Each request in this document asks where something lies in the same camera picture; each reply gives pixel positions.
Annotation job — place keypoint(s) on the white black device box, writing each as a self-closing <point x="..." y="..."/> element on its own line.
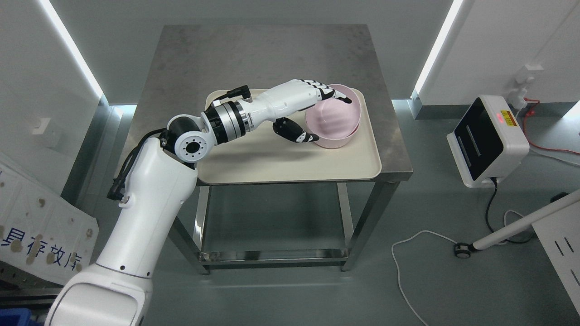
<point x="488" y="142"/>

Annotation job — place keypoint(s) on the white wall socket plug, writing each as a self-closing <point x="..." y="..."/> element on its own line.
<point x="522" y="80"/>

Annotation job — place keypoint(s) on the blue bin lower left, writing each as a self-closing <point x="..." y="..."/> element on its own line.
<point x="15" y="317"/>

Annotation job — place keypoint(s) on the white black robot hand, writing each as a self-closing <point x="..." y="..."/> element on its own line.
<point x="281" y="101"/>

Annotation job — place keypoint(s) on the white wheeled stand leg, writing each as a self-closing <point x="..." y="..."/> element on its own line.
<point x="464" y="250"/>

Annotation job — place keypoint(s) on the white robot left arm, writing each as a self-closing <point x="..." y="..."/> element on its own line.
<point x="155" y="180"/>

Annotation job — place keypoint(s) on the cream plastic tray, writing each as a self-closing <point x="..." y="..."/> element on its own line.
<point x="263" y="157"/>

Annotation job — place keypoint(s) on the white perforated panel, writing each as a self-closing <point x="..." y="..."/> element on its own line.
<point x="559" y="234"/>

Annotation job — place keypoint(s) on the white labelled sign panel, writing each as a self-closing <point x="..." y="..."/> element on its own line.
<point x="42" y="234"/>

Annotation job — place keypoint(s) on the pink bowl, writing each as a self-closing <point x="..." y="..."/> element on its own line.
<point x="332" y="118"/>
<point x="335" y="141"/>

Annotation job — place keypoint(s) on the stainless steel table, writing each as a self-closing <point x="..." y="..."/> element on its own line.
<point x="192" y="60"/>

